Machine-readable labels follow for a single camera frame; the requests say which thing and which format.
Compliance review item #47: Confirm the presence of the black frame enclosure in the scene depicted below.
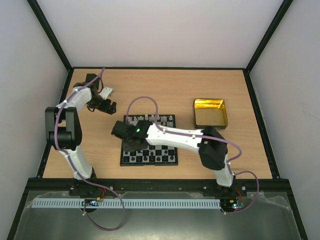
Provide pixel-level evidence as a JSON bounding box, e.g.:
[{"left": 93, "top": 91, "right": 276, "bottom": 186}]
[{"left": 7, "top": 0, "right": 308, "bottom": 240}]

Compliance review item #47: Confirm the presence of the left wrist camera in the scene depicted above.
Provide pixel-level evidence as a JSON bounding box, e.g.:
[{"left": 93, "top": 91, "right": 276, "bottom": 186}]
[{"left": 98, "top": 87, "right": 114, "bottom": 100}]

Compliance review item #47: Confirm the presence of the black mounting rail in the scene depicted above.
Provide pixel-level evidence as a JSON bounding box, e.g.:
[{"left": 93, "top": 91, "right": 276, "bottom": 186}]
[{"left": 66, "top": 179, "right": 247, "bottom": 198}]

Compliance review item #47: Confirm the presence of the white slotted cable duct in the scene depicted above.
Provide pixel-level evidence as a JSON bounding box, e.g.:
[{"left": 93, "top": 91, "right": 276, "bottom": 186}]
[{"left": 31, "top": 198, "right": 221, "bottom": 209}]

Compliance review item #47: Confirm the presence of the black white chessboard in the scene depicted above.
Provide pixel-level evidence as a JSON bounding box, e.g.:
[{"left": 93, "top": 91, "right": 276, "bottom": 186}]
[{"left": 120, "top": 114, "right": 178, "bottom": 167}]

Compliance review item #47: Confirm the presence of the gold metal tin tray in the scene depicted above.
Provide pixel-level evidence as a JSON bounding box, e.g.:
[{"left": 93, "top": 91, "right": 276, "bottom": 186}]
[{"left": 192, "top": 98, "right": 229, "bottom": 130}]

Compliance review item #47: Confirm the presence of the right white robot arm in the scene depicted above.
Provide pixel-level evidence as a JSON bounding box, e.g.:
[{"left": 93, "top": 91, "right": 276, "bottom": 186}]
[{"left": 111, "top": 120, "right": 236, "bottom": 196}]

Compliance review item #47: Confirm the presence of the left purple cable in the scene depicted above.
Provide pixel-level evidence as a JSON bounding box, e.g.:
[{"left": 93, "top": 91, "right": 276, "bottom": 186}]
[{"left": 53, "top": 67, "right": 127, "bottom": 231}]

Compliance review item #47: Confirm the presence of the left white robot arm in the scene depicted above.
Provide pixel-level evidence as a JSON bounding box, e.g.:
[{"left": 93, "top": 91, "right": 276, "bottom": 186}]
[{"left": 45, "top": 72, "right": 117, "bottom": 181}]

